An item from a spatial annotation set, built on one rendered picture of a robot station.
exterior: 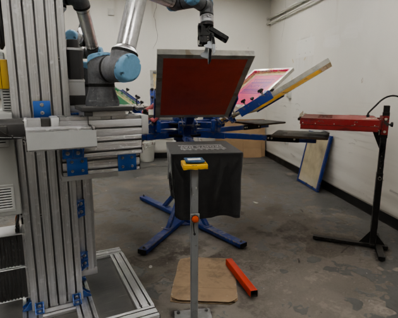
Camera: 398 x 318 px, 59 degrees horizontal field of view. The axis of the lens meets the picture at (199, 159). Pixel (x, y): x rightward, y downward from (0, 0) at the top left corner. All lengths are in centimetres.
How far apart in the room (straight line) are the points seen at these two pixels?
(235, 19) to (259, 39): 58
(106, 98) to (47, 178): 51
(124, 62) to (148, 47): 523
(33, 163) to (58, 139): 36
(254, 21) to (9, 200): 599
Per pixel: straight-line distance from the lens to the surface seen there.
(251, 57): 223
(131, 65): 156
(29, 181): 186
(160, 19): 683
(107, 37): 680
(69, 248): 198
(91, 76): 167
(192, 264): 205
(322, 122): 295
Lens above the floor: 134
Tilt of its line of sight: 11 degrees down
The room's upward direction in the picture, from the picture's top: straight up
